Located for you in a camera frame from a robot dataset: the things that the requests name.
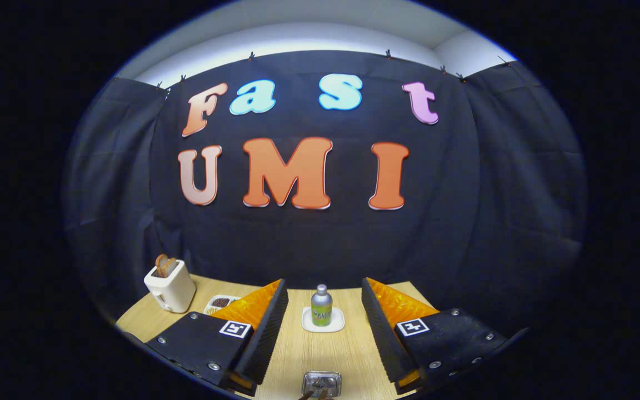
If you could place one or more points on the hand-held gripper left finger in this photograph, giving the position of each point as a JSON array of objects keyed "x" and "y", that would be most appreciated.
[{"x": 264, "y": 339}]

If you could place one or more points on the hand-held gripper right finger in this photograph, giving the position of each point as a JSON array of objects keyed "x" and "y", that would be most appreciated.
[{"x": 386, "y": 339}]

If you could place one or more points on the white square coaster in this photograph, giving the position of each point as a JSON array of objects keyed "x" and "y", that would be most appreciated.
[{"x": 337, "y": 325}]

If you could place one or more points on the dark beans pile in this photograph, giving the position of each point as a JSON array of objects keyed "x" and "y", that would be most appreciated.
[{"x": 223, "y": 303}]

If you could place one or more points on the silver green soda bottle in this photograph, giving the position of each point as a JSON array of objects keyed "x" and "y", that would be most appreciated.
[{"x": 321, "y": 308}]

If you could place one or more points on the white divided dish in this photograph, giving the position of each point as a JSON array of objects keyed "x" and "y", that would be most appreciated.
[{"x": 209, "y": 304}]

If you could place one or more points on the perforated metal tray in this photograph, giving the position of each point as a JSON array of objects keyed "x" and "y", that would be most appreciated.
[{"x": 334, "y": 380}]

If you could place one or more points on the white toaster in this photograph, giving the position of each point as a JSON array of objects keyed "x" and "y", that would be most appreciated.
[{"x": 173, "y": 291}]

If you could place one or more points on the brown toast slice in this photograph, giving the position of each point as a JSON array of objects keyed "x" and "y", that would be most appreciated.
[
  {"x": 170, "y": 266},
  {"x": 160, "y": 264}
]

